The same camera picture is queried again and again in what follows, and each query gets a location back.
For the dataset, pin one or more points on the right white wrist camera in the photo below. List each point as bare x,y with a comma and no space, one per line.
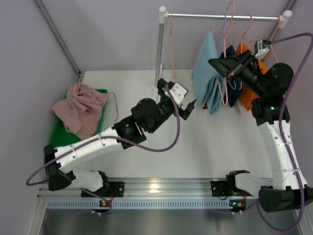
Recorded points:
261,48

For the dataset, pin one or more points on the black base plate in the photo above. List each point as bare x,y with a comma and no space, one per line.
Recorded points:
222,189
108,189

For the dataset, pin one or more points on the pink hanger of orange trousers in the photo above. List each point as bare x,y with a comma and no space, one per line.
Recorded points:
242,35

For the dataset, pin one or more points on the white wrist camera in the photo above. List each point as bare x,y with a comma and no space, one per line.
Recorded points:
178,92
261,48

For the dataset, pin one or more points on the light blue trousers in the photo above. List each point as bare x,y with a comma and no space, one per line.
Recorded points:
209,85

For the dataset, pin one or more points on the bright orange trousers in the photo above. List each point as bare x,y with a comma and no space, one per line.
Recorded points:
247,95

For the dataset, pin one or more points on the white metal clothes rack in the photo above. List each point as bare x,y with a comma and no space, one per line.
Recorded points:
164,14

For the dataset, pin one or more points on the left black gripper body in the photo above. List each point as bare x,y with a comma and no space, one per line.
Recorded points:
174,102

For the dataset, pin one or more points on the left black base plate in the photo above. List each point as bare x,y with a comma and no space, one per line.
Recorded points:
108,189

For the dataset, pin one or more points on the empty pink wire hanger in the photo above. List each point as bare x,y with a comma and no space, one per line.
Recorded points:
274,36

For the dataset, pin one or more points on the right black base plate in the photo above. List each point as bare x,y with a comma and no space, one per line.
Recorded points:
222,189

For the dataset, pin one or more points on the aluminium mounting rail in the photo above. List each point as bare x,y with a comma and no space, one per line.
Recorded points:
146,188

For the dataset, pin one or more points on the green plastic bin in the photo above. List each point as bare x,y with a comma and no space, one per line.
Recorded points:
59,135

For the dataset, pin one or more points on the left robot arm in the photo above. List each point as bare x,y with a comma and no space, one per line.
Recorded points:
62,163

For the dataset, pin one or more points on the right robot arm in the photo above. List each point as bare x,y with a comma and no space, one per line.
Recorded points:
283,192

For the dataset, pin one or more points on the pink hanger of blue trousers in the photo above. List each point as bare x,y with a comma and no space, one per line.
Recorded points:
222,86

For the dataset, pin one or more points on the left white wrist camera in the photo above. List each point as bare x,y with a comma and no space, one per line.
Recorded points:
178,92

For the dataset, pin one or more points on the pink trousers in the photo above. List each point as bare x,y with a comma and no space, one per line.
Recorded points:
81,110

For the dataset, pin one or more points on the slotted grey cable duct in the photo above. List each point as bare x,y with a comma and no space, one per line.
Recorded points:
132,204

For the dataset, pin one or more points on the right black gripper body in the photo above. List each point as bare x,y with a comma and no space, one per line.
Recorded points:
241,65

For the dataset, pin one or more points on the pink wire hanger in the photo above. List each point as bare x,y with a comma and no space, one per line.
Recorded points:
171,47
274,36

